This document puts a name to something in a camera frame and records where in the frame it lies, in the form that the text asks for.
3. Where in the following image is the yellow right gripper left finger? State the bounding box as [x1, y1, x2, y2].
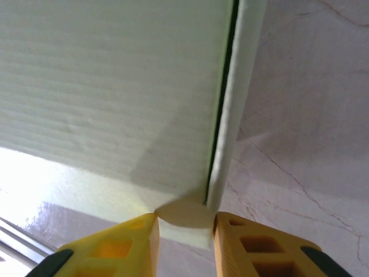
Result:
[25, 212, 160, 277]

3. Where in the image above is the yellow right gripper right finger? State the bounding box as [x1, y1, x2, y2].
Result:
[212, 212, 354, 277]

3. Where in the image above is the light green paper box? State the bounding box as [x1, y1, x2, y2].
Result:
[0, 0, 268, 249]

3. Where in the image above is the aluminium mounting rail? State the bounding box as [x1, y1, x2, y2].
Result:
[0, 216, 57, 271]

